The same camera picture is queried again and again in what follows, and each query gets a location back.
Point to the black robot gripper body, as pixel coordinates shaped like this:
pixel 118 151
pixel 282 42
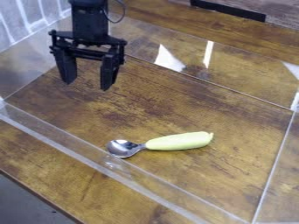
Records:
pixel 89 40

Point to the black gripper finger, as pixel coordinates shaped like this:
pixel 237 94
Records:
pixel 109 71
pixel 67 65

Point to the black bar in background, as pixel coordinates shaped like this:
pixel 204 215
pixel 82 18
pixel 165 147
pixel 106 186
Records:
pixel 249 14

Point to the green handled metal spoon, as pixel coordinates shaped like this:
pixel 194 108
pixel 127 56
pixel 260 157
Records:
pixel 125 149

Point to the clear acrylic enclosure walls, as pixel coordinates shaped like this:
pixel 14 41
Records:
pixel 182 84

